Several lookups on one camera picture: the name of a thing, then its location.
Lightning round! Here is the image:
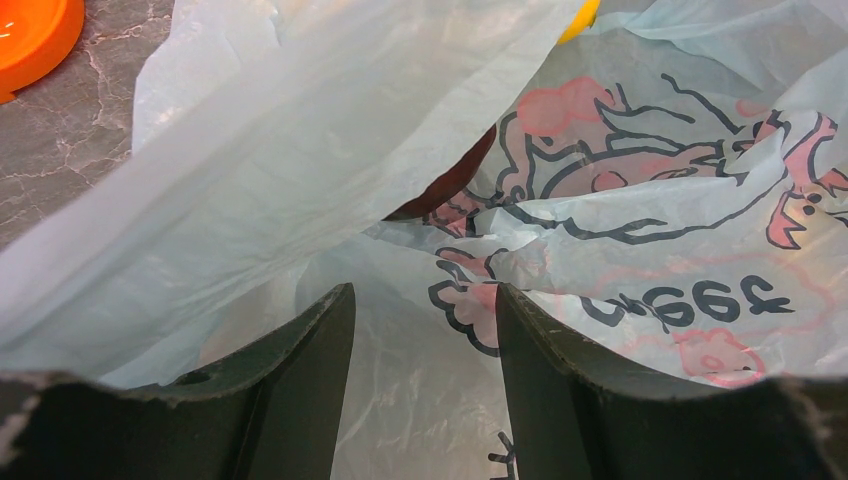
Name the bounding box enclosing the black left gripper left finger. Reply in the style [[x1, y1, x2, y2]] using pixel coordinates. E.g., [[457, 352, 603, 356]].
[[1, 284, 356, 479]]

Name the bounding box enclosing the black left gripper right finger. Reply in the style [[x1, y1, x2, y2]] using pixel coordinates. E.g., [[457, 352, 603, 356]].
[[496, 284, 847, 479]]

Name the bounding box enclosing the light blue plastic bag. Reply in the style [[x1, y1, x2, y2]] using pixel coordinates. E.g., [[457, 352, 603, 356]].
[[1, 1, 847, 479]]

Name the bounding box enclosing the yellow fake fruit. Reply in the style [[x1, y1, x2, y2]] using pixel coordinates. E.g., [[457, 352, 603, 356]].
[[557, 0, 601, 45]]

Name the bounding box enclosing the orange arch block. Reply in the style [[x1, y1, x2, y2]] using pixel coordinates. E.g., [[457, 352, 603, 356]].
[[1, 0, 85, 103]]

